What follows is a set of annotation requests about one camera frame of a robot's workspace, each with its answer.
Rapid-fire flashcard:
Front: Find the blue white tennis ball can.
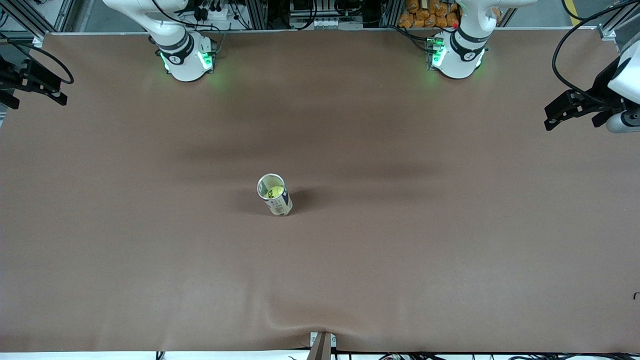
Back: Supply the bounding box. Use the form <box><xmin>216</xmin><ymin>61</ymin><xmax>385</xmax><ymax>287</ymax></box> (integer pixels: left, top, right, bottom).
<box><xmin>257</xmin><ymin>173</ymin><xmax>294</xmax><ymax>217</ymax></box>

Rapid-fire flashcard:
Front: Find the bag of orange items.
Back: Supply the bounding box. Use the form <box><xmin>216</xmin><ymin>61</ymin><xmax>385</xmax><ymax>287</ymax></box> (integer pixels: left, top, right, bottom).
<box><xmin>398</xmin><ymin>0</ymin><xmax>502</xmax><ymax>29</ymax></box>

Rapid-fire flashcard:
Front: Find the white power strip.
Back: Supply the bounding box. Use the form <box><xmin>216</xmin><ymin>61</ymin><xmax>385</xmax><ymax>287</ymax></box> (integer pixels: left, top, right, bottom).
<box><xmin>192</xmin><ymin>6</ymin><xmax>237</xmax><ymax>24</ymax></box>

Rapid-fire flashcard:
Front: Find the grey electronics box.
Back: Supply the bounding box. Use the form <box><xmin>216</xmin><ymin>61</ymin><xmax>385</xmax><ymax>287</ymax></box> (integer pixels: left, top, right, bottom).
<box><xmin>289</xmin><ymin>0</ymin><xmax>362</xmax><ymax>30</ymax></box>

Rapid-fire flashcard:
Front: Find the brown table mat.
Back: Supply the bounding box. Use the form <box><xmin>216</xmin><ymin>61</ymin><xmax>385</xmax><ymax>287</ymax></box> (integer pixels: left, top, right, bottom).
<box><xmin>0</xmin><ymin>27</ymin><xmax>640</xmax><ymax>353</ymax></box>

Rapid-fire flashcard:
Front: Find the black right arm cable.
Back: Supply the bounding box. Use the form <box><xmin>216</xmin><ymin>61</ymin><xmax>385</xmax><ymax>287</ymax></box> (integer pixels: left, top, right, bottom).
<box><xmin>0</xmin><ymin>37</ymin><xmax>75</xmax><ymax>86</ymax></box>

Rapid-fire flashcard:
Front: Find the aluminium frame strut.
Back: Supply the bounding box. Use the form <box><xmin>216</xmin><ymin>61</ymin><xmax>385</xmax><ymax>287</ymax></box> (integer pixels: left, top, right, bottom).
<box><xmin>597</xmin><ymin>0</ymin><xmax>640</xmax><ymax>41</ymax></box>
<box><xmin>0</xmin><ymin>0</ymin><xmax>76</xmax><ymax>48</ymax></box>

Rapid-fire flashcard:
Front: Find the aluminium frame profile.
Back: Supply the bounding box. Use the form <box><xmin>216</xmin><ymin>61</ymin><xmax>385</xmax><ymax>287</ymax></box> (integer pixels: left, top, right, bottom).
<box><xmin>246</xmin><ymin>0</ymin><xmax>269</xmax><ymax>30</ymax></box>
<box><xmin>380</xmin><ymin>0</ymin><xmax>404</xmax><ymax>29</ymax></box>

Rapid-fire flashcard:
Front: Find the grey metal mount bracket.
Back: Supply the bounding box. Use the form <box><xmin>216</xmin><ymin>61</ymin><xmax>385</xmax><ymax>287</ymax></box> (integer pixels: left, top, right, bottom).
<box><xmin>309</xmin><ymin>331</ymin><xmax>337</xmax><ymax>360</ymax></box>

